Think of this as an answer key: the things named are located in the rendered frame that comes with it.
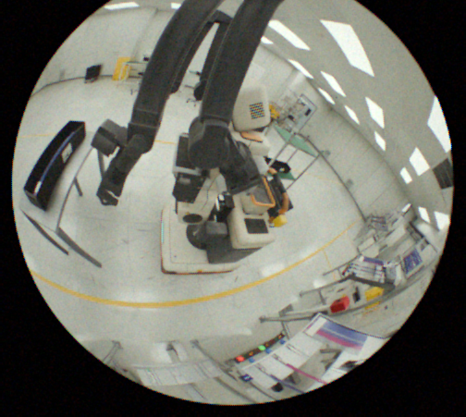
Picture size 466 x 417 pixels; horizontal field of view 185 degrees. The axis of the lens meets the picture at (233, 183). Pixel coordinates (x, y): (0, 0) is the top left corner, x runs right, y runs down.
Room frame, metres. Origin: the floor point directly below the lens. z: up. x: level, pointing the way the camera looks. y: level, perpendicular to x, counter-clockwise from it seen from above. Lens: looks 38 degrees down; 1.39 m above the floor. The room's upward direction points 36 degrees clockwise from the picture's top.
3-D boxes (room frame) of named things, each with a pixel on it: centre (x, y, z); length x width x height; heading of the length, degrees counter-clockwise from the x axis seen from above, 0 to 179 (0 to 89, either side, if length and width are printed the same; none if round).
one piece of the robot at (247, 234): (0.69, -0.11, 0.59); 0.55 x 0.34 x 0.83; 37
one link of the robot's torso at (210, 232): (0.48, 0.06, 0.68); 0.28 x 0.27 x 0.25; 37
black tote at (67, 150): (-0.03, 0.84, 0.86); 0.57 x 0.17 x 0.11; 37
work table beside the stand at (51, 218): (-0.05, 0.86, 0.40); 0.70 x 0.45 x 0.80; 37
